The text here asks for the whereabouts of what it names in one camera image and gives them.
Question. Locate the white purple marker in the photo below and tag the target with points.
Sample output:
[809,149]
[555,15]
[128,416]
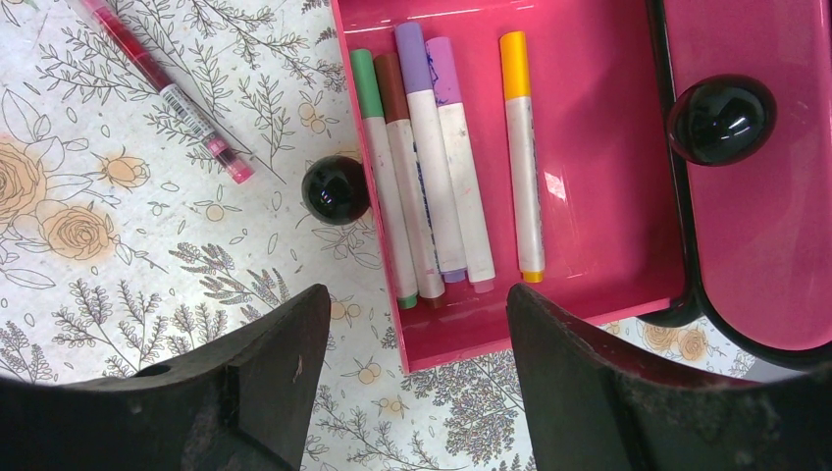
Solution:
[431,151]

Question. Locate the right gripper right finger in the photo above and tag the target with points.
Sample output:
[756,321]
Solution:
[596,402]

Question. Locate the black pink drawer box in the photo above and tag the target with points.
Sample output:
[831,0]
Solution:
[630,228]

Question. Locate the green cap white marker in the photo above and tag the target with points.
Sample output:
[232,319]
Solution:
[375,130]

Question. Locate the dark red pen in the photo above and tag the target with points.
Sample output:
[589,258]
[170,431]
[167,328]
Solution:
[99,13]

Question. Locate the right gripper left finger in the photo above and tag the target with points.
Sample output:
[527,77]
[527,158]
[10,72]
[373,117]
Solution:
[241,402]

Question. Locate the white marker brown cap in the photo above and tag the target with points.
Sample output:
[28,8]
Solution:
[430,285]

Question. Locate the white marker orange cap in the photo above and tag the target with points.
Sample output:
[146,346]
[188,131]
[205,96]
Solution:
[516,87]

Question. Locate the floral table mat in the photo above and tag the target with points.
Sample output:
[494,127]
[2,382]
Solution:
[123,243]

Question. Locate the white marker pink cap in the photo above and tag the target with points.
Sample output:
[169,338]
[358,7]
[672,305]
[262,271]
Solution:
[460,157]

